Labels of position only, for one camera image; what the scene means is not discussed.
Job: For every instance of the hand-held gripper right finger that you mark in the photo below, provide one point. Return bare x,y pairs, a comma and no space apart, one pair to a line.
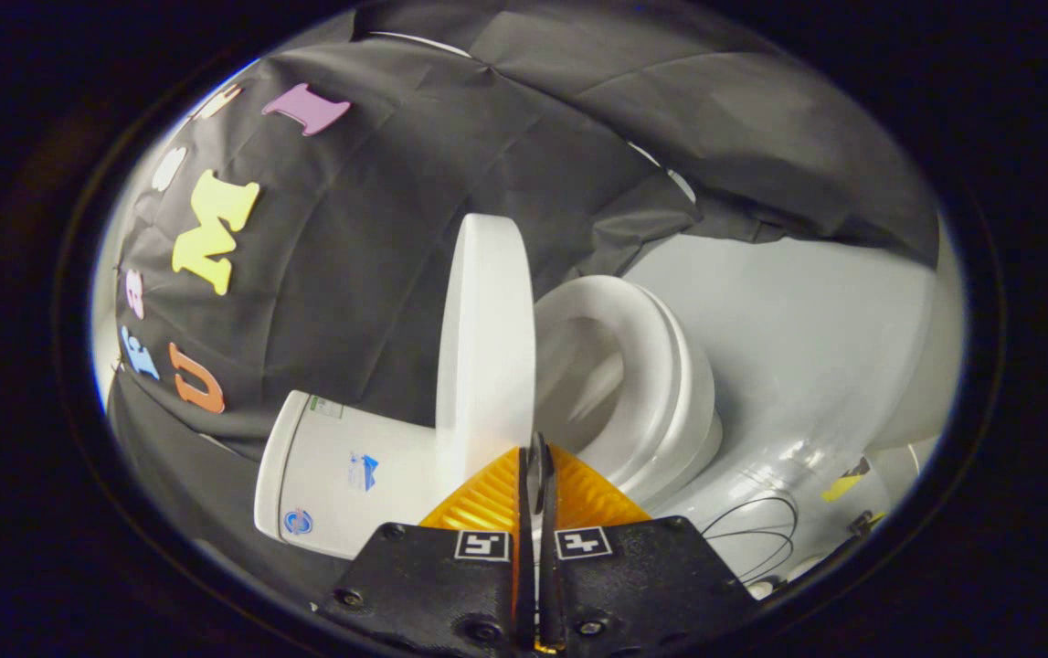
651,585

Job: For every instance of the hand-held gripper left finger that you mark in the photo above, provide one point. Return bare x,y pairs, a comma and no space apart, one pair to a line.
432,594

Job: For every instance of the black lid pull tab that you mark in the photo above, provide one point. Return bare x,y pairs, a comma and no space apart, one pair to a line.
539,457

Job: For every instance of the white toilet lid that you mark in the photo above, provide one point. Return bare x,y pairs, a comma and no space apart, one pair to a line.
487,347

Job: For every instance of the white toilet seat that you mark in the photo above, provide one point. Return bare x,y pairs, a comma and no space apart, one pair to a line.
647,366

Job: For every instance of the yellow tape piece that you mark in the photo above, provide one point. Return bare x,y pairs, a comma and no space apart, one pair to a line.
843,482

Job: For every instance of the black backdrop cloth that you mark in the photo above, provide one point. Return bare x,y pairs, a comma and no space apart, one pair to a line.
396,274

